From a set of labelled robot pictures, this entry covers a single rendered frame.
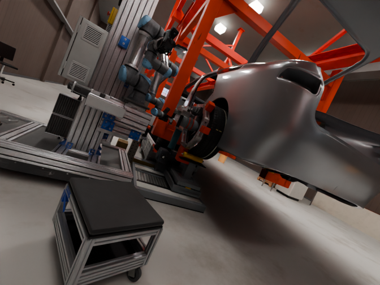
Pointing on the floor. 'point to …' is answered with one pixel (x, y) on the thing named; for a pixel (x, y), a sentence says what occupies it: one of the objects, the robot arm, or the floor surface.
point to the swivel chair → (7, 52)
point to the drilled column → (133, 150)
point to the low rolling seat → (103, 230)
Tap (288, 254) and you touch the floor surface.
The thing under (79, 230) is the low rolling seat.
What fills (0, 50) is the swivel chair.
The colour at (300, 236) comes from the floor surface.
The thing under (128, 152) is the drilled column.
